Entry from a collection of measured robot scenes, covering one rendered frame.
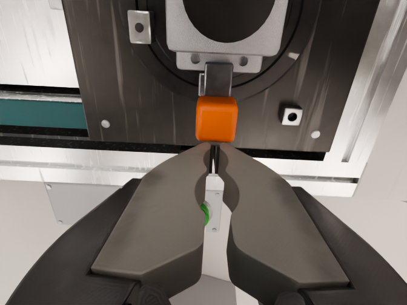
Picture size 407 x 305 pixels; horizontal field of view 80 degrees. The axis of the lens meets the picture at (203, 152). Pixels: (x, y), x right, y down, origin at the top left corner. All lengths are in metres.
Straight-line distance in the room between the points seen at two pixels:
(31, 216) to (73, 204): 0.22
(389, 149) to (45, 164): 0.46
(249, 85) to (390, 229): 0.43
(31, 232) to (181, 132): 0.42
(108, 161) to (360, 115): 0.26
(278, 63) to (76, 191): 0.26
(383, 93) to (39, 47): 0.34
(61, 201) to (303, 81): 0.30
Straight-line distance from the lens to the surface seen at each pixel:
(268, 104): 0.23
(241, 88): 0.20
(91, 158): 0.29
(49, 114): 0.30
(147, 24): 0.19
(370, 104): 0.28
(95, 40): 0.24
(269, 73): 0.20
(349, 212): 0.50
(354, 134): 0.30
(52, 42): 0.31
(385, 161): 0.46
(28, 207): 0.54
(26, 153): 0.33
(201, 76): 0.19
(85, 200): 0.33
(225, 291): 0.57
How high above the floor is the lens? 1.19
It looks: 61 degrees down
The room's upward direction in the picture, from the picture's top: 177 degrees counter-clockwise
